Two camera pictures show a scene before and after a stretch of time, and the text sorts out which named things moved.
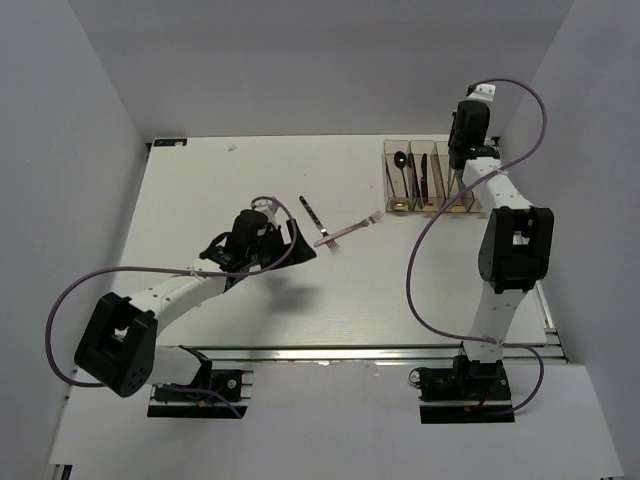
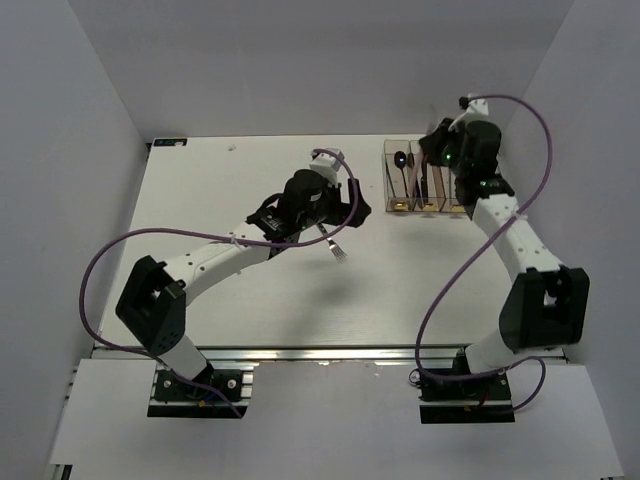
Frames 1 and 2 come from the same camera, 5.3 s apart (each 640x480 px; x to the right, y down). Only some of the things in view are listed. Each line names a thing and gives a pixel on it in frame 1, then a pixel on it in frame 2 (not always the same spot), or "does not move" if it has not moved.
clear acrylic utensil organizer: (419, 177) does not move
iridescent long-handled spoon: (400, 160) does not move
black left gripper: (300, 253) to (341, 210)
